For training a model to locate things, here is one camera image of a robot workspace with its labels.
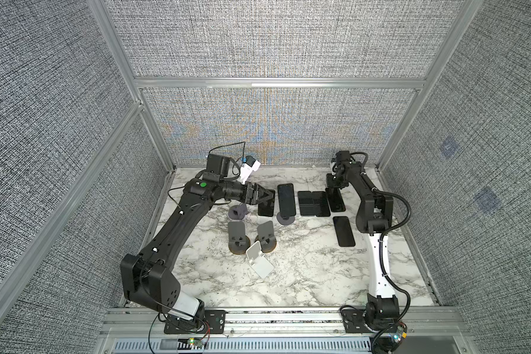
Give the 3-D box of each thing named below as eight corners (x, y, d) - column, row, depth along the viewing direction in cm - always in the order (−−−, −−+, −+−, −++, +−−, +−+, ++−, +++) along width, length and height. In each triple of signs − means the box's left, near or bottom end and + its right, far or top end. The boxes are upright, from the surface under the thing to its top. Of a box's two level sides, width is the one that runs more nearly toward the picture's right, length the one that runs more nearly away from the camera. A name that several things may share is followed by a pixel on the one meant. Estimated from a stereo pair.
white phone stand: (259, 281, 84) (258, 271, 75) (246, 260, 89) (244, 248, 81) (272, 272, 86) (273, 261, 77) (259, 252, 91) (258, 240, 83)
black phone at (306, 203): (300, 215, 103) (301, 212, 101) (297, 194, 111) (298, 190, 109) (313, 215, 103) (315, 212, 101) (310, 194, 111) (311, 190, 109)
